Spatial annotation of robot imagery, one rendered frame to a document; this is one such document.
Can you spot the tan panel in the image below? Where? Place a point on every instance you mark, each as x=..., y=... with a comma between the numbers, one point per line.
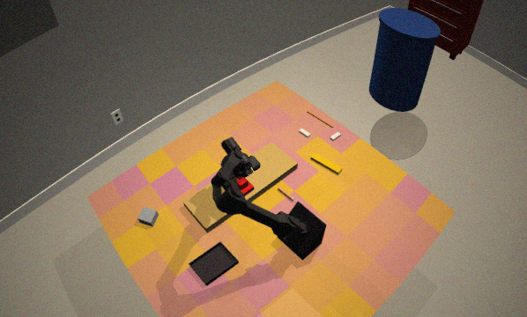
x=275, y=166

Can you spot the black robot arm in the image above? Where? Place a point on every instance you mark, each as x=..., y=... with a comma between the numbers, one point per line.
x=233, y=202

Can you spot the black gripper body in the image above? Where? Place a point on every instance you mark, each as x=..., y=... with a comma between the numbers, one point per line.
x=239, y=174

